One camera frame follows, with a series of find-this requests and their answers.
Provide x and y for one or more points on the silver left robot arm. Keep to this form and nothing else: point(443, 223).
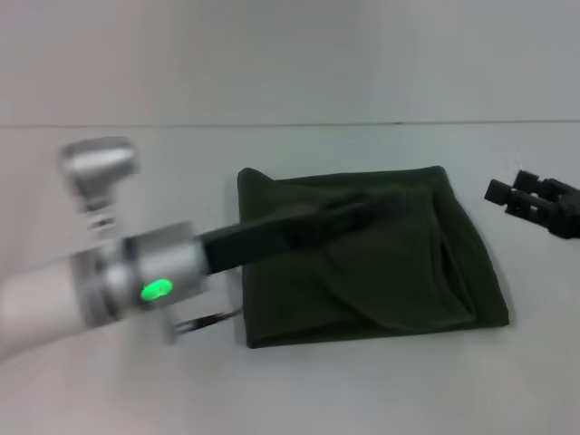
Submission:
point(113, 281)

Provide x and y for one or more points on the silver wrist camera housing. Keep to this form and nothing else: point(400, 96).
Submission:
point(99, 167)

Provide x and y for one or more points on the dark green t-shirt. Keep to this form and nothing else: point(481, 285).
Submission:
point(385, 272)

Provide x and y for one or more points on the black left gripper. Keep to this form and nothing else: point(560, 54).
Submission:
point(258, 244)

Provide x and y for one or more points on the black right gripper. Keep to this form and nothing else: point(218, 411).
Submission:
point(566, 213)

